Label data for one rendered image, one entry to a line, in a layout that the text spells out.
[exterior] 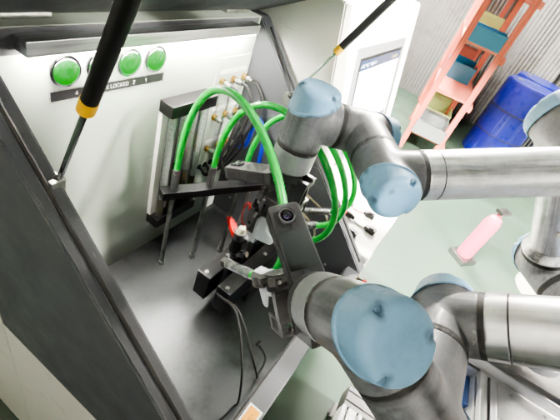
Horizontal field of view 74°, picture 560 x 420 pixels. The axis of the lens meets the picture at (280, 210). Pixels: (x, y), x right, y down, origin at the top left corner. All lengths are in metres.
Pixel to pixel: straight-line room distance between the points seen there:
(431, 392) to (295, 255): 0.21
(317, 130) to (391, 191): 0.16
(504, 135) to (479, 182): 4.76
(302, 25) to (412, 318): 0.82
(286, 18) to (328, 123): 0.49
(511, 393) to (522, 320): 0.74
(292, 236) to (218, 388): 0.54
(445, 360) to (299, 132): 0.38
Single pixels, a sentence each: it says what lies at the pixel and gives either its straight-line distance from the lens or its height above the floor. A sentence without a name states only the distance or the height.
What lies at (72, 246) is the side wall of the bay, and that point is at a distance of 0.57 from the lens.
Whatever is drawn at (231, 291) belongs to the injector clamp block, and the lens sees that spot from 0.89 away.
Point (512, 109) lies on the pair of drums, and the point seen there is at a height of 0.69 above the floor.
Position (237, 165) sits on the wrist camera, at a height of 1.27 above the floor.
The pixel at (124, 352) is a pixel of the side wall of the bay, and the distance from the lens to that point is 0.61.
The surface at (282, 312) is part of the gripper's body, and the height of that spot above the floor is 1.29.
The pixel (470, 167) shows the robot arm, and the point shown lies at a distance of 0.58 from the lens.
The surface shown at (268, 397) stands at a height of 0.95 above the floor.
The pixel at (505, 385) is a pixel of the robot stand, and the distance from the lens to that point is 1.19.
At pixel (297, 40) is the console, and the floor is 1.43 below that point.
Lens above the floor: 1.68
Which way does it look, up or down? 38 degrees down
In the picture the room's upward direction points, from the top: 23 degrees clockwise
